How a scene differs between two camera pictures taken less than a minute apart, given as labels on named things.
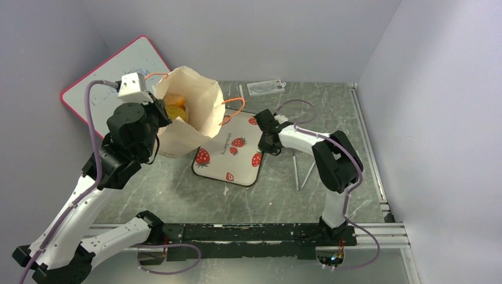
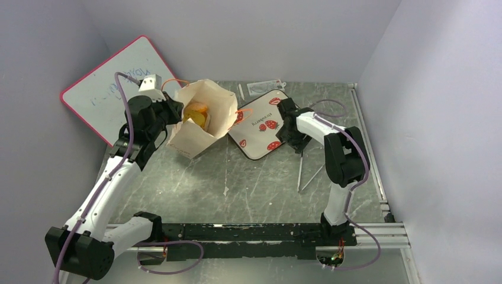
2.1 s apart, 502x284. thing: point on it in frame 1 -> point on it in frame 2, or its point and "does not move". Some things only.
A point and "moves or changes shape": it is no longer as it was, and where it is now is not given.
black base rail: [290, 241] does not move
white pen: [241, 90] does not move
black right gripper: [266, 128] -> [287, 117]
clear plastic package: [266, 87] does not move
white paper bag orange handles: [206, 110] moves or changes shape
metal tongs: [297, 182] moves or changes shape
